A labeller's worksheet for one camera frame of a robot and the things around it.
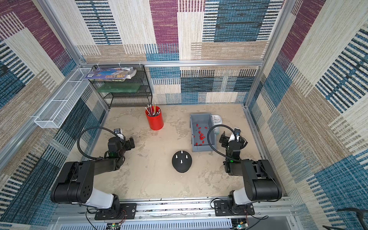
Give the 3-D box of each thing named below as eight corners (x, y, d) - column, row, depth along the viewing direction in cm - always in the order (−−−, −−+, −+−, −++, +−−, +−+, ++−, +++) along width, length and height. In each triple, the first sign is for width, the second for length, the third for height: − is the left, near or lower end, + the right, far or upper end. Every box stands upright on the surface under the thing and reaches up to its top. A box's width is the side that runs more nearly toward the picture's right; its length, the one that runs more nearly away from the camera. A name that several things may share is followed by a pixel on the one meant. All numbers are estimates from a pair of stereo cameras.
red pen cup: (149, 130, 108) (144, 116, 96) (151, 120, 114) (146, 106, 101) (162, 130, 108) (159, 116, 96) (164, 120, 114) (161, 106, 101)
